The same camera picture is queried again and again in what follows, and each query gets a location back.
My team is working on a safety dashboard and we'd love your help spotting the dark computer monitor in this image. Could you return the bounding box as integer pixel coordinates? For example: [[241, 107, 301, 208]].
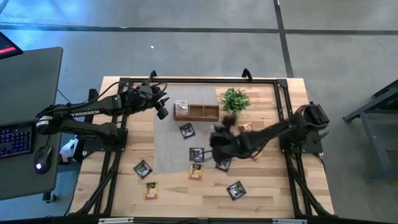
[[0, 30, 24, 60]]

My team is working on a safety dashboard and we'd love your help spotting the grey office desk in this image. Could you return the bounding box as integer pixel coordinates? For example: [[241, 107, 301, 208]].
[[0, 46, 63, 200]]

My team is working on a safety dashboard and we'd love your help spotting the grey woven placemat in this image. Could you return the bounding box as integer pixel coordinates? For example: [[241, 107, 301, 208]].
[[153, 85, 218, 174]]

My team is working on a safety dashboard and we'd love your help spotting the black computer mouse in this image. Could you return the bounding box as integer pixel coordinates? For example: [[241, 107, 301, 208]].
[[33, 144, 53, 174]]

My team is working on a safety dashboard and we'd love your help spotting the small green potted plant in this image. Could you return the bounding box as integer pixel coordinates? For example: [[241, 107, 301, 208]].
[[220, 88, 251, 119]]

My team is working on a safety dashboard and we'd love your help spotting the wooden three-compartment organizer box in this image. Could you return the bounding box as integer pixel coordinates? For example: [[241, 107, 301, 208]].
[[173, 103, 220, 122]]

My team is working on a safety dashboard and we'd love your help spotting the dark blackcurrant tea bag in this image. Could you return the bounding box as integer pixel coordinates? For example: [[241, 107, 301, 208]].
[[179, 123, 197, 139], [226, 180, 248, 201], [189, 147, 205, 163], [215, 158, 232, 173], [133, 159, 153, 180]]

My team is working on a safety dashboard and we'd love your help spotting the black computer keyboard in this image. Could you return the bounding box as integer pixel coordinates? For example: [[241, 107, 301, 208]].
[[0, 124, 34, 160]]

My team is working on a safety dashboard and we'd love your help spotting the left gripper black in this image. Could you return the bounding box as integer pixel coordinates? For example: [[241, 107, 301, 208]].
[[133, 81, 170, 121]]

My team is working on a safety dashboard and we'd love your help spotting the white metal bracket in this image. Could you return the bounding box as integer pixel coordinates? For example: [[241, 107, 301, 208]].
[[272, 218, 308, 224], [98, 217, 134, 224]]

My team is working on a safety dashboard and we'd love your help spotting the black floor cable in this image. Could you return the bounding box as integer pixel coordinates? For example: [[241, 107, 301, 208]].
[[57, 88, 72, 105]]

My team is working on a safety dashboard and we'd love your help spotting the black upright stand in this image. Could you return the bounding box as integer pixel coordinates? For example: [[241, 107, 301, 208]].
[[88, 88, 100, 105]]

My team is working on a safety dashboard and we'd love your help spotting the black aluminium table frame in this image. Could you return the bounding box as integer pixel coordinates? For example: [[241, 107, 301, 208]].
[[70, 76, 335, 218]]

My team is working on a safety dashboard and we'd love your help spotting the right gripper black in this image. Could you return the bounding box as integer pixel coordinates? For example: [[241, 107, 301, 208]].
[[210, 114, 243, 164]]

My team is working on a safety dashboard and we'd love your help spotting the grey metal side table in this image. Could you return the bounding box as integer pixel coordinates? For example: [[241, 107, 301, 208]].
[[343, 79, 398, 183]]

